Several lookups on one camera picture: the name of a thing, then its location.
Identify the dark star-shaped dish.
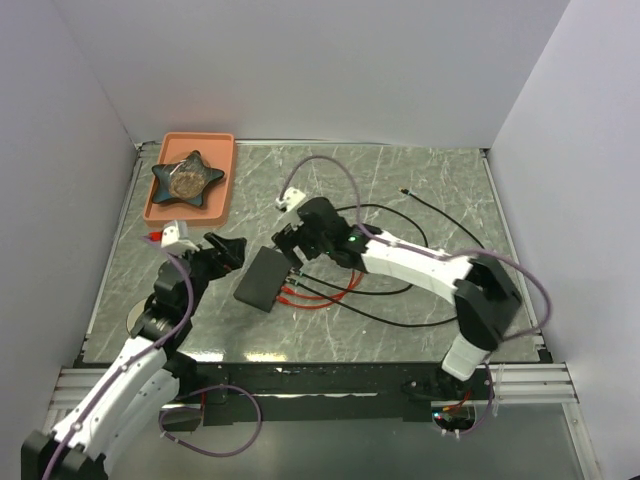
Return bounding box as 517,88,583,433
151,150,225,208

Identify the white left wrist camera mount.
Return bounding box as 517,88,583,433
147,220,198,256

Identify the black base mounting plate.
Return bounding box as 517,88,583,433
168,362,491,426

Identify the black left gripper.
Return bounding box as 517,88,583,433
167,231,245,317

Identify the red ethernet cable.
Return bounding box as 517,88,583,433
275,269,364,311
279,269,359,302

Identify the orange plastic tray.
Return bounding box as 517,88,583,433
143,132,237,228

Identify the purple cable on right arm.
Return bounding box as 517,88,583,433
282,155,554,439

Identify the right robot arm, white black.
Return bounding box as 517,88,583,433
272,188,522,399

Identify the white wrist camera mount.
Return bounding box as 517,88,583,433
275,187,307,213
147,220,198,256

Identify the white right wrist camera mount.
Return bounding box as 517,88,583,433
275,187,307,213

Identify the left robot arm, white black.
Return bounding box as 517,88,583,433
21,226,247,479

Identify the white round tape roll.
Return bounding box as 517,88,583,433
126,300,145,334

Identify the black network switch box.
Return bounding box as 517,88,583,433
233,246,292,313

